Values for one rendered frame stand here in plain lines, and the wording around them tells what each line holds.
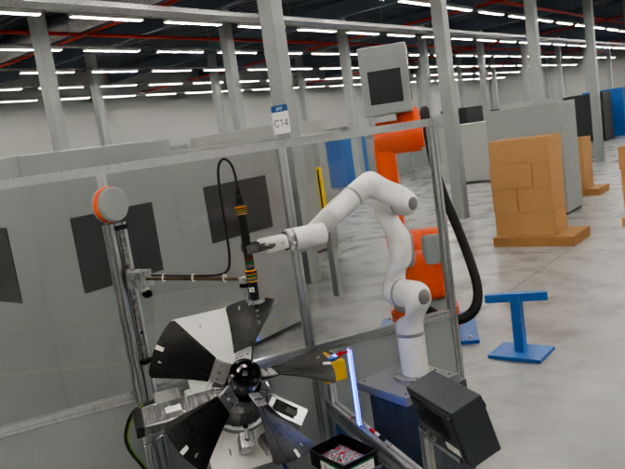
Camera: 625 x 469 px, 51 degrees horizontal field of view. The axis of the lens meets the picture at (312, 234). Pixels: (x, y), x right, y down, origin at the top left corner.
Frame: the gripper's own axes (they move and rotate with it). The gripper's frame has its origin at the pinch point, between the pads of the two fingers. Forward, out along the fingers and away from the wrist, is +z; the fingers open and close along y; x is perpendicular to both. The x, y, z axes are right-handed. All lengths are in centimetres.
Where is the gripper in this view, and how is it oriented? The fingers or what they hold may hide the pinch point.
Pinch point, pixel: (246, 247)
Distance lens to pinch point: 245.6
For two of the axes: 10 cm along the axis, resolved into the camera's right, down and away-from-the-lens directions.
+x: -1.4, -9.8, -1.5
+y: -3.6, -0.8, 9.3
